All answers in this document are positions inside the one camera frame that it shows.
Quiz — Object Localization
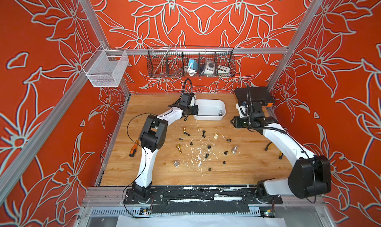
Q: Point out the orange handled screwdriver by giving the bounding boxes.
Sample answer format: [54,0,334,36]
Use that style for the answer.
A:
[129,140,140,158]

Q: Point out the white dotted cube in basket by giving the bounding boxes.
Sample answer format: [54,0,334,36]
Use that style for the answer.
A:
[217,65,230,75]

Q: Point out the teal box in basket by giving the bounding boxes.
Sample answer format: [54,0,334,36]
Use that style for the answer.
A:
[187,59,198,73]

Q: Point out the black wire wall basket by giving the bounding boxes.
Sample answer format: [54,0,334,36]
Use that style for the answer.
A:
[147,45,236,78]

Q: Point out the gold chess piece lying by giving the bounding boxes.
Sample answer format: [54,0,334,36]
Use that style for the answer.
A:
[176,145,182,154]

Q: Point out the clear plastic wall bin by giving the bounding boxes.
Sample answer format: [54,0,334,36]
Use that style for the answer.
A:
[83,50,130,88]

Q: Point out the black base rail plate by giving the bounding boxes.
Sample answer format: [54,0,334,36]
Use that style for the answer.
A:
[123,186,283,205]

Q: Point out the yellow handled pliers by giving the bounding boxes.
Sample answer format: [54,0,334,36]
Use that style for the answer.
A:
[265,142,283,160]

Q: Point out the black orange tool case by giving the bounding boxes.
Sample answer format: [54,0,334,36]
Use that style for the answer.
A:
[234,87,274,107]

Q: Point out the white plastic storage box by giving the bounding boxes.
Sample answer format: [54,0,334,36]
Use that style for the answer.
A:
[193,99,226,121]

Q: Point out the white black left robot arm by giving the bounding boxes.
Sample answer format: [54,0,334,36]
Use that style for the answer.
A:
[130,78,198,203]

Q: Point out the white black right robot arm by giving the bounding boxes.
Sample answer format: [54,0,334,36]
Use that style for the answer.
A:
[231,87,331,203]

